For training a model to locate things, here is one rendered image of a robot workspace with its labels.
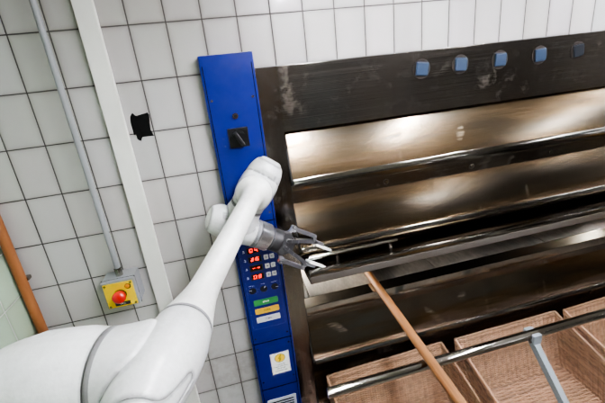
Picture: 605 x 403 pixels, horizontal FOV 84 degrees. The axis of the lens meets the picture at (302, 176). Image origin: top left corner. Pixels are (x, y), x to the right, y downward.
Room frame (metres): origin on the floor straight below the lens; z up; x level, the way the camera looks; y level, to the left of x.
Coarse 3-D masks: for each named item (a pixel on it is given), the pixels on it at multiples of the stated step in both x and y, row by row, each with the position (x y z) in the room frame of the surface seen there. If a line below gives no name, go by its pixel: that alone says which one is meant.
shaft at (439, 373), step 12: (372, 276) 1.23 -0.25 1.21; (384, 300) 1.09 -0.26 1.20; (396, 312) 1.01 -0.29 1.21; (408, 324) 0.94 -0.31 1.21; (408, 336) 0.91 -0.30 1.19; (420, 348) 0.84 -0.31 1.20; (432, 360) 0.79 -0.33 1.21; (444, 372) 0.75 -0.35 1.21; (444, 384) 0.71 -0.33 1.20; (456, 396) 0.67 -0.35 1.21
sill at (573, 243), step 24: (552, 240) 1.40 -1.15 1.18; (576, 240) 1.38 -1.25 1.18; (600, 240) 1.38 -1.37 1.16; (456, 264) 1.29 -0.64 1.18; (480, 264) 1.27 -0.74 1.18; (504, 264) 1.29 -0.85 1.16; (360, 288) 1.20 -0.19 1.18; (384, 288) 1.19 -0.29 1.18; (408, 288) 1.20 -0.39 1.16; (312, 312) 1.12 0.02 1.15
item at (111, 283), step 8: (112, 272) 0.99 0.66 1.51; (128, 272) 0.98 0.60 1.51; (136, 272) 0.98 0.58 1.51; (104, 280) 0.95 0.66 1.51; (112, 280) 0.94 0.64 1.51; (120, 280) 0.94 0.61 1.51; (128, 280) 0.94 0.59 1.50; (136, 280) 0.96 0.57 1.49; (104, 288) 0.92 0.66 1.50; (112, 288) 0.93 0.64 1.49; (120, 288) 0.93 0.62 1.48; (136, 288) 0.95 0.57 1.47; (104, 296) 0.93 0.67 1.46; (112, 296) 0.93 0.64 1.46; (128, 296) 0.94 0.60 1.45; (136, 296) 0.94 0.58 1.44; (112, 304) 0.93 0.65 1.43; (120, 304) 0.93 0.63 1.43; (128, 304) 0.94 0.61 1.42
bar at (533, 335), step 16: (560, 320) 0.92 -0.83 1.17; (576, 320) 0.92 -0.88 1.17; (592, 320) 0.92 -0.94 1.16; (512, 336) 0.88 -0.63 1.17; (528, 336) 0.88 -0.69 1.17; (464, 352) 0.84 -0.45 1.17; (480, 352) 0.84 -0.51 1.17; (400, 368) 0.80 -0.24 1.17; (416, 368) 0.80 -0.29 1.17; (544, 368) 0.83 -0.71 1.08; (352, 384) 0.77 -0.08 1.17; (368, 384) 0.77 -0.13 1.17; (560, 400) 0.76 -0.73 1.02
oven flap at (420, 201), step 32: (544, 160) 1.35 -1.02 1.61; (576, 160) 1.37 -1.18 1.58; (384, 192) 1.21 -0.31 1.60; (416, 192) 1.22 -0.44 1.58; (448, 192) 1.24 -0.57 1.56; (480, 192) 1.26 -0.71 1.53; (512, 192) 1.28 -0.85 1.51; (544, 192) 1.30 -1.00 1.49; (576, 192) 1.30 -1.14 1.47; (320, 224) 1.13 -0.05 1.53; (352, 224) 1.15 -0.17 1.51; (384, 224) 1.16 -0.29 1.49; (416, 224) 1.16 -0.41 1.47
